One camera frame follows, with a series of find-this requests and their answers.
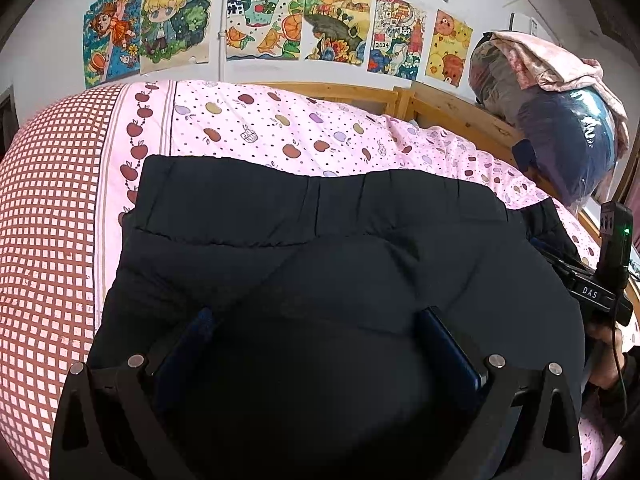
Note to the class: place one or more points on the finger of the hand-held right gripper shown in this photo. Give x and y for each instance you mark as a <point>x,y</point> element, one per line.
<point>562,262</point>

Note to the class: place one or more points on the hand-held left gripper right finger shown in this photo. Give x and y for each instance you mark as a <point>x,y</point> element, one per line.
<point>450,355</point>

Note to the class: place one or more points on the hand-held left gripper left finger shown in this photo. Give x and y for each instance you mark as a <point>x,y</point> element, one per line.
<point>182,350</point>

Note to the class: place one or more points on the black jacket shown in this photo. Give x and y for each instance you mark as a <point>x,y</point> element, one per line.
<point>300,240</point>

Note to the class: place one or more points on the person's right forearm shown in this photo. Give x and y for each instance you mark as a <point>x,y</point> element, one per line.
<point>629,400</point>

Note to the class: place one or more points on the clear plastic bag of clothes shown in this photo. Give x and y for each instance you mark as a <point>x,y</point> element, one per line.
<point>497,80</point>

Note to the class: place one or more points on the person's right hand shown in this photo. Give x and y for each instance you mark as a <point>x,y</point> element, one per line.
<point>606,357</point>

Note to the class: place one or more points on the blue bundle in plastic bag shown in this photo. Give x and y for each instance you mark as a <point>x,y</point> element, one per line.
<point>570,145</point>

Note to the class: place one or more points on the pink printed bed blanket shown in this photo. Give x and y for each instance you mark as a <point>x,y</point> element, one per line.
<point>55,210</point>

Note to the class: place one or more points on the pink floral cloth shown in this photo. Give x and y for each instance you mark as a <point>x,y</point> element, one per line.
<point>545,62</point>

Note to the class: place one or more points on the wooden bed frame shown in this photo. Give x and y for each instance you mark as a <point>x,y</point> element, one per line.
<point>450,110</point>

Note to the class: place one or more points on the white wall plate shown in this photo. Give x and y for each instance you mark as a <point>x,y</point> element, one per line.
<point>522,24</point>

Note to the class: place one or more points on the yellow bear wall poster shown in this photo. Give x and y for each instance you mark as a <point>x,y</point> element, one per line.
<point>447,47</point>

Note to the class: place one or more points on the castle town wall poster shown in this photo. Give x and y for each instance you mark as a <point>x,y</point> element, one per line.
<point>397,35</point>

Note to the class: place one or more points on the orange-haired mermaid wall poster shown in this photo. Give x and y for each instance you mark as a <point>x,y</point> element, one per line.
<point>110,35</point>

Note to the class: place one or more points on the blond child wall poster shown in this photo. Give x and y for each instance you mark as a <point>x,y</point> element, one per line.
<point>172,22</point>

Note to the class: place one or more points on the yellow landscape wall poster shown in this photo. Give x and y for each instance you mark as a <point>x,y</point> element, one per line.
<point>337,20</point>

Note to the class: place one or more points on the teapot and oranges wall poster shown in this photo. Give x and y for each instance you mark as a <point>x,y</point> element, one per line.
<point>262,20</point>

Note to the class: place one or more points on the white wall conduit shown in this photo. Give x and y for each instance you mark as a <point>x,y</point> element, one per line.
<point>223,10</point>

